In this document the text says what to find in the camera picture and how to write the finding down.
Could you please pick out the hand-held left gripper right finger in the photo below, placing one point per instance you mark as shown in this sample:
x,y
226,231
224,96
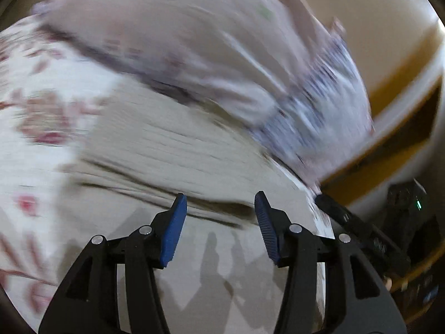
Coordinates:
x,y
267,229

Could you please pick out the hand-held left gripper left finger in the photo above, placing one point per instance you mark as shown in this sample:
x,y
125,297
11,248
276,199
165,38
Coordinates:
x,y
172,229

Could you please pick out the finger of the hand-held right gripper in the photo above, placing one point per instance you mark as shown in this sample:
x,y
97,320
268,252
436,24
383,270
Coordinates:
x,y
351,221

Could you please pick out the wooden headboard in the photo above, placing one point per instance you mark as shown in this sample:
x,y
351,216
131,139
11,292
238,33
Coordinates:
x,y
399,139

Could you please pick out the pink pillow dense lavender print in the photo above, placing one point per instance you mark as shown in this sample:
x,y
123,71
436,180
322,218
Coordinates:
x,y
320,111

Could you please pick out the floral bed sheet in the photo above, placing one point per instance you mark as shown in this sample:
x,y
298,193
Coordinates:
x,y
41,167

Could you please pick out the pink pillow sparse lavender print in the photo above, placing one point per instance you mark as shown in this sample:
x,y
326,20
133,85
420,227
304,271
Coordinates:
x,y
167,28

